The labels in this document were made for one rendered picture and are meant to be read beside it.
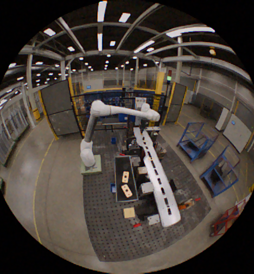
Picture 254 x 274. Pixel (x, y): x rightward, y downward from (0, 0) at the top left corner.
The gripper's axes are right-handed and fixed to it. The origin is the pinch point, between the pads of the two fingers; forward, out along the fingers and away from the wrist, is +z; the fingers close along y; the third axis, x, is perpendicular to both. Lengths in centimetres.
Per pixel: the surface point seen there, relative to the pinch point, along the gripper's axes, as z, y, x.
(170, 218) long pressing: 6, -1, -111
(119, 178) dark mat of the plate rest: -10, -38, -71
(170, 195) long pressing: 6, 5, -90
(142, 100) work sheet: -33, 13, 55
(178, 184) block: 3, 16, -83
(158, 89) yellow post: -56, 44, 58
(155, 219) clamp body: 0, -15, -106
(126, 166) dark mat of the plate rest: -10, -31, -62
